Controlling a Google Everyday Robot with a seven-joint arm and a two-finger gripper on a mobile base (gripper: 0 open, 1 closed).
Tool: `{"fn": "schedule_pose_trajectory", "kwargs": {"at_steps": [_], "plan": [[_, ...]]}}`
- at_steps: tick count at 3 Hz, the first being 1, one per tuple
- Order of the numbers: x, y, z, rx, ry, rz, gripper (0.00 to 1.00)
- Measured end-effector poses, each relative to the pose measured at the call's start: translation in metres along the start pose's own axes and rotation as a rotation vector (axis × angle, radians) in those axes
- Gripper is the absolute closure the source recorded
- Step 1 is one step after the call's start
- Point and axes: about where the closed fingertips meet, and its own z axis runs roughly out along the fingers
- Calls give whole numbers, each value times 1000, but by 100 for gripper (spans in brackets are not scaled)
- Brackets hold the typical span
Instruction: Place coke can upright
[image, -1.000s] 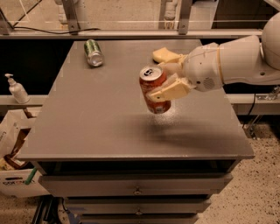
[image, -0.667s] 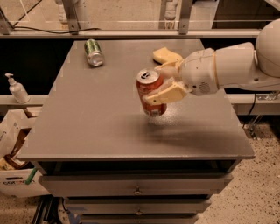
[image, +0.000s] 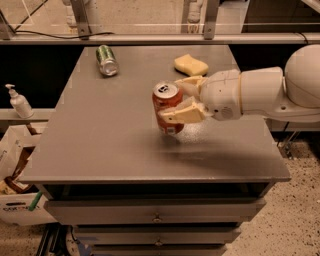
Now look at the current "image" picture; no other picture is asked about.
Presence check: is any white pump bottle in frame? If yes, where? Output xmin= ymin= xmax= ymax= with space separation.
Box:
xmin=5 ymin=84 xmax=33 ymax=119

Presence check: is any green marker pen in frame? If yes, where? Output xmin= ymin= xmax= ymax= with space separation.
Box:
xmin=28 ymin=191 xmax=42 ymax=211

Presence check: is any grey drawer cabinet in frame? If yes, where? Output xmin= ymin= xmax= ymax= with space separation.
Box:
xmin=22 ymin=45 xmax=290 ymax=240

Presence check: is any cabinet drawer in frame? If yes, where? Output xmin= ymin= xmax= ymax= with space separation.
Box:
xmin=92 ymin=245 xmax=227 ymax=256
xmin=45 ymin=198 xmax=266 ymax=225
xmin=75 ymin=225 xmax=240 ymax=245

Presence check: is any red coke can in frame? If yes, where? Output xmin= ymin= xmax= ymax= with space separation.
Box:
xmin=152 ymin=81 xmax=184 ymax=135

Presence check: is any white cardboard box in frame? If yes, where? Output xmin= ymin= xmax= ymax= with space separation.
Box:
xmin=0 ymin=193 xmax=56 ymax=226

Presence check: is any top cabinet drawer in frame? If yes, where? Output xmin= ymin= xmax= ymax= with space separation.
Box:
xmin=45 ymin=198 xmax=266 ymax=225

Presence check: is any middle cabinet drawer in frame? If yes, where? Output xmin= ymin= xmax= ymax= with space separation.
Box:
xmin=75 ymin=225 xmax=240 ymax=245

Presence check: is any bottom cabinet drawer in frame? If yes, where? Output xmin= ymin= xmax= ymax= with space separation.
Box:
xmin=92 ymin=245 xmax=227 ymax=256

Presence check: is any green soda can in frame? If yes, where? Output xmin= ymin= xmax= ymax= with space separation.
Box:
xmin=96 ymin=45 xmax=119 ymax=76

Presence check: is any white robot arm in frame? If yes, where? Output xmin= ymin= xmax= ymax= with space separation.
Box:
xmin=159 ymin=44 xmax=320 ymax=124

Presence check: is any yellow sponge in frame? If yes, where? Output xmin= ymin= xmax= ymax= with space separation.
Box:
xmin=174 ymin=54 xmax=209 ymax=76

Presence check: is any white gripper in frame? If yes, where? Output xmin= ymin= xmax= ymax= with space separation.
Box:
xmin=158 ymin=69 xmax=242 ymax=124

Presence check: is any black cable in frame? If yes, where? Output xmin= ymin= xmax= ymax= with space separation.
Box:
xmin=0 ymin=9 xmax=115 ymax=40

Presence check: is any white paper bag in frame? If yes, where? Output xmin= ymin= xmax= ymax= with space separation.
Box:
xmin=0 ymin=122 xmax=47 ymax=180

